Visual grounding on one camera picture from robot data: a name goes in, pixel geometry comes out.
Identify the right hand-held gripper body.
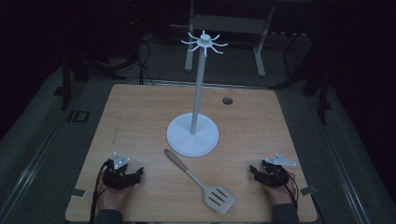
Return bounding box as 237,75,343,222
261,153,297,189

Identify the white utensil rack with hooks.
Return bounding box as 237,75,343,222
165,29,229,159

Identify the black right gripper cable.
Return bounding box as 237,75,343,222
283,173,301,207

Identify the person's right hand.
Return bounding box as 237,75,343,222
264,171,298,207

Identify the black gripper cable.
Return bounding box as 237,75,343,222
283,173,301,207
89,159,114,224

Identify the person's left hand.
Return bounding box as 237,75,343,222
97,176,133,213

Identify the black metal stand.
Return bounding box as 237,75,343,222
269,27,333,126

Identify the grey table edge bracket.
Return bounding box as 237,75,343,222
300,185,318,197
70,188,87,199

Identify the black floor cable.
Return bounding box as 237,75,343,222
136,40,163,86

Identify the white metal desk frame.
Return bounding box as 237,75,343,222
184,0,277,78

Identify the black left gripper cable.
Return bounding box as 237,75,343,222
89,159,114,224

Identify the beige slotted spatula wooden handle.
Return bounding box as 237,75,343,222
163,148,237,216

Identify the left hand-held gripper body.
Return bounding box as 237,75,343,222
102,151,135,191

